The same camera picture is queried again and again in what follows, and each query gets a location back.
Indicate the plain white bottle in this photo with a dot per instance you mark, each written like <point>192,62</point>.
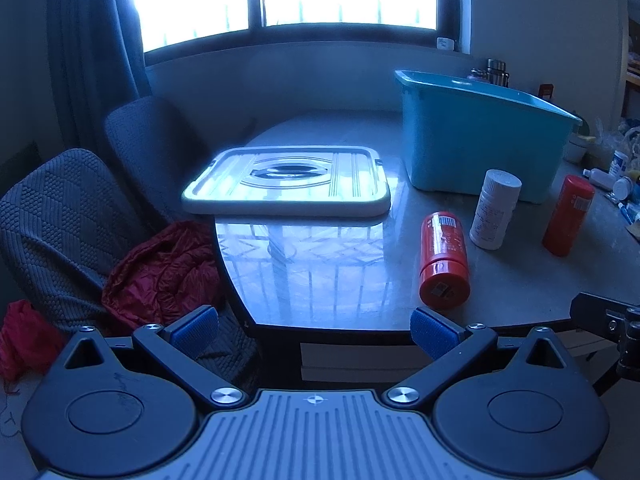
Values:
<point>599,178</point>

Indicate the small red framed item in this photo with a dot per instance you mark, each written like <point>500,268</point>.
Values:
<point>546,91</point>

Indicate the small white sill device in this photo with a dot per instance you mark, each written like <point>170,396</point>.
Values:
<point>445,44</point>

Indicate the white bottle with blue label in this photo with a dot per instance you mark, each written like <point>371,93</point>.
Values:
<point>620,162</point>

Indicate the steel thermos flask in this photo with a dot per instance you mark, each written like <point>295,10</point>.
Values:
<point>496,72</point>

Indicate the white pill bottle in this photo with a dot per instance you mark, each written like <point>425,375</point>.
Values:
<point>492,215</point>

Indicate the red bottle with white label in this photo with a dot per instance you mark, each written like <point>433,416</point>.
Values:
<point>567,220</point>

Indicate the dark red jacket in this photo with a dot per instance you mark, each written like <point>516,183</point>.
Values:
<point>160,275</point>

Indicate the grey knitted cover chair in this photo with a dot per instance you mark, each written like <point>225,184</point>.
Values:
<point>65,230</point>
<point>150,145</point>

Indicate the blue and white tube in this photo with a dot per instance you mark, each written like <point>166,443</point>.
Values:
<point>629,212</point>

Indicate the blue plastic storage bin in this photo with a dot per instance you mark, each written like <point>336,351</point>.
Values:
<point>475,150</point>

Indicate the red bottle with barcode label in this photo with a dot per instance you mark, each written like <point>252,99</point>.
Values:
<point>442,265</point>

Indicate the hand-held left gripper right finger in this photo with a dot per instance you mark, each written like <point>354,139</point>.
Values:
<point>431,331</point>

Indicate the clear plastic bags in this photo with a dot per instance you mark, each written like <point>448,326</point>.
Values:
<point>617,135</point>

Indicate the bright red cloth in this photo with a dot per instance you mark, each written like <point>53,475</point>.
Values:
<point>25,335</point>

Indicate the small white capped bottle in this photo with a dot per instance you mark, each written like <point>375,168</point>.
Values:
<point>623,189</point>

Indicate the white plastic bin lid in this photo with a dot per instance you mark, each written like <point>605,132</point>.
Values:
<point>225,195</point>

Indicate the glossy grey desktop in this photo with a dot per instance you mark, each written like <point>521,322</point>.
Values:
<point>325,270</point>

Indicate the wooden shelf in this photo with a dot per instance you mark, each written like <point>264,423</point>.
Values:
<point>632,85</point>

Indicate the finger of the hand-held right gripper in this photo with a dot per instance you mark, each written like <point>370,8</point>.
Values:
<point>595,312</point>

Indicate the dark framed window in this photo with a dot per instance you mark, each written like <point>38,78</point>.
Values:
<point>300,0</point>

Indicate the dark blue curtain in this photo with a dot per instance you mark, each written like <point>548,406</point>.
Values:
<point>95,50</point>

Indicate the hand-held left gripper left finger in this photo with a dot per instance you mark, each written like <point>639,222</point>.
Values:
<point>195,329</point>

